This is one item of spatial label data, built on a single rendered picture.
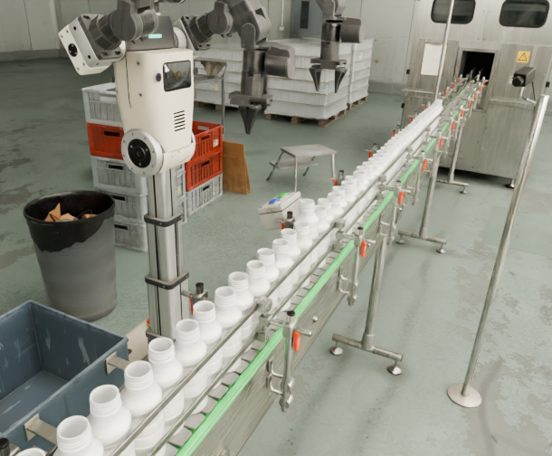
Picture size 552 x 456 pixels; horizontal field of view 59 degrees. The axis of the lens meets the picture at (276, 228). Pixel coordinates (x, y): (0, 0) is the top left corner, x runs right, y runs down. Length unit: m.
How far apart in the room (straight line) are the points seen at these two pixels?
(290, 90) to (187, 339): 6.98
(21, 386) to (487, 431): 1.85
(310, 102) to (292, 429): 5.93
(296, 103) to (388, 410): 5.87
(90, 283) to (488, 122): 4.17
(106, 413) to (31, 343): 0.73
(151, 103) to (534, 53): 4.36
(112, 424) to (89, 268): 2.05
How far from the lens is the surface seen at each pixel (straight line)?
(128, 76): 1.58
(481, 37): 5.44
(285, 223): 1.37
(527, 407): 2.65
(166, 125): 1.58
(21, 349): 1.39
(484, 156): 5.56
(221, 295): 0.90
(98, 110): 3.42
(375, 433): 2.28
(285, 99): 7.70
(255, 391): 1.03
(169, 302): 1.88
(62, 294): 2.82
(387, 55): 11.25
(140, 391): 0.73
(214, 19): 1.73
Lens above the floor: 1.63
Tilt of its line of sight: 25 degrees down
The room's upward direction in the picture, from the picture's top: 3 degrees clockwise
